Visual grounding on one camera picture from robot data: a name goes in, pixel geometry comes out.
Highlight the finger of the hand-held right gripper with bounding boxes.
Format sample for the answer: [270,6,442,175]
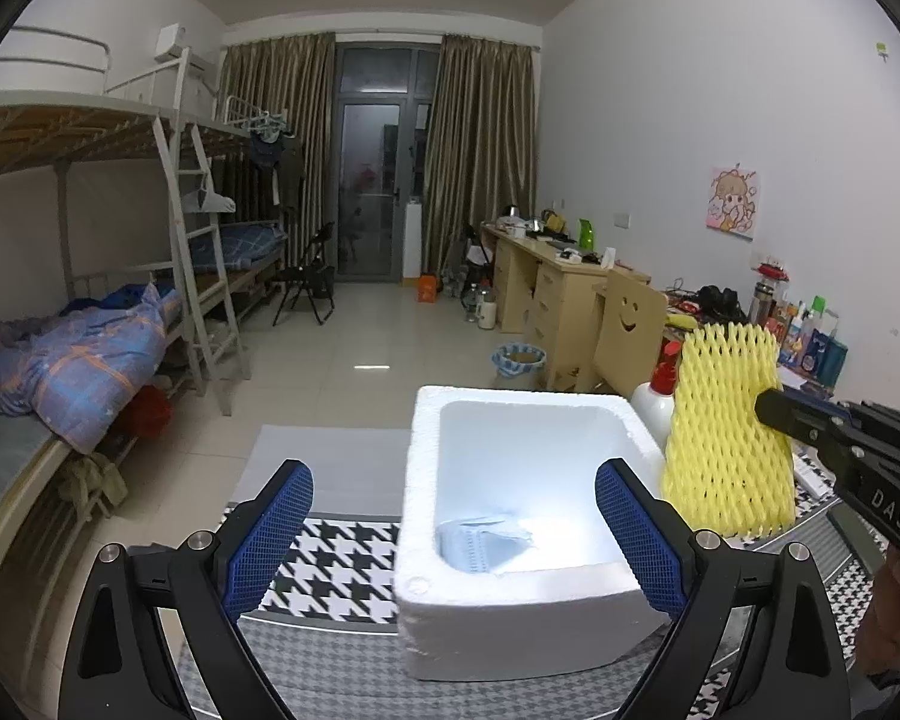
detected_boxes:
[755,388,860,466]

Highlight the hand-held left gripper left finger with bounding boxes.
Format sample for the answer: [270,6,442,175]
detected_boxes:
[58,457,316,720]

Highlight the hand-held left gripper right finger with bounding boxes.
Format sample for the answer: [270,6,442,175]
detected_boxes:
[595,457,854,720]

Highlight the yellow foam net sleeve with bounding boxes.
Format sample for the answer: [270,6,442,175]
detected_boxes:
[660,322,797,541]

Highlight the white foam box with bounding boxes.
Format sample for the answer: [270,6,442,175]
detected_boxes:
[394,385,680,683]

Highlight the person's right hand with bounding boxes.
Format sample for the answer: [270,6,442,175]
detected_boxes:
[853,553,900,691]

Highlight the cluttered wooden desk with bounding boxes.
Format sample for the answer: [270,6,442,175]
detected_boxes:
[664,281,850,404]

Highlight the row of toiletry bottles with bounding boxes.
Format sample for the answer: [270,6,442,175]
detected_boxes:
[776,296,850,385]

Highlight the houndstooth tablecloth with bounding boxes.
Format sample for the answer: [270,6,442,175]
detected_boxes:
[172,424,900,720]

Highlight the steel thermos flask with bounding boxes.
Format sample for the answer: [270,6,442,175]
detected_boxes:
[748,277,778,328]

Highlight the white lotion bottle red pump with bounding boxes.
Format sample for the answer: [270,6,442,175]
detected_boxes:
[630,341,683,451]

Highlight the black headphones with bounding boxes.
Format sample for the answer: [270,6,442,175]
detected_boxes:
[696,285,745,317]

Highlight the blue face mask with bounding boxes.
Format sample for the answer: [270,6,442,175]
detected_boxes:
[435,514,537,577]

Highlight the red cloth under bed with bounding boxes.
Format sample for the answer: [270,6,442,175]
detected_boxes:
[130,386,173,441]

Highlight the olive cloth under bed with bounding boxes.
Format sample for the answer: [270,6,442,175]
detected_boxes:
[58,454,130,524]

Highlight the wooden chair smiley cutout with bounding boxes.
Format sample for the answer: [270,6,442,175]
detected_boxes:
[592,268,670,385]

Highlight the blue woven basket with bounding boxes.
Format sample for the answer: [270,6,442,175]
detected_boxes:
[491,343,548,381]

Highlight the wooden desk with drawers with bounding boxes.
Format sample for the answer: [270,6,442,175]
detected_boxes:
[482,221,653,392]

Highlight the blue plaid quilt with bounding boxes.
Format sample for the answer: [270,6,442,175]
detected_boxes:
[0,281,185,455]

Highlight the black folding chair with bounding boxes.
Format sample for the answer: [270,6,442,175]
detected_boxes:
[272,223,337,327]

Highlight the clear water bottles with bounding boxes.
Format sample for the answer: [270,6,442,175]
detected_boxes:
[461,277,497,331]

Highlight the small metal bunk bed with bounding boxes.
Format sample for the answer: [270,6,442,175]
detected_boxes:
[187,96,290,316]

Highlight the white bunk bed ladder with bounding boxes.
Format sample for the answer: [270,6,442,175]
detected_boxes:
[154,49,252,415]

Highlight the narrow white cabinet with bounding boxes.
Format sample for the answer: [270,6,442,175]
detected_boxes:
[405,199,425,280]

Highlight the hanging dark clothes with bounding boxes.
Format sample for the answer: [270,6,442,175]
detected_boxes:
[247,127,306,212]

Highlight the glass balcony door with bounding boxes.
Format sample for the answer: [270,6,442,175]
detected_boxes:
[334,43,440,284]

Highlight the wide brown curtain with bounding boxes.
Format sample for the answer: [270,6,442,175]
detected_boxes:
[217,34,336,286]

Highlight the narrow brown curtain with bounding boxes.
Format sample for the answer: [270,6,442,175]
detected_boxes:
[424,34,539,278]

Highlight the large metal bunk bed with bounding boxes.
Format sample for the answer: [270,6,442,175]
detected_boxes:
[0,26,252,616]

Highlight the white air conditioner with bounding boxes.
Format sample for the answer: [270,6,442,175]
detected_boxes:
[156,25,222,76]

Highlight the cartoon wall poster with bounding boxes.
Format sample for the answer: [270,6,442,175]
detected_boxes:
[707,165,761,239]

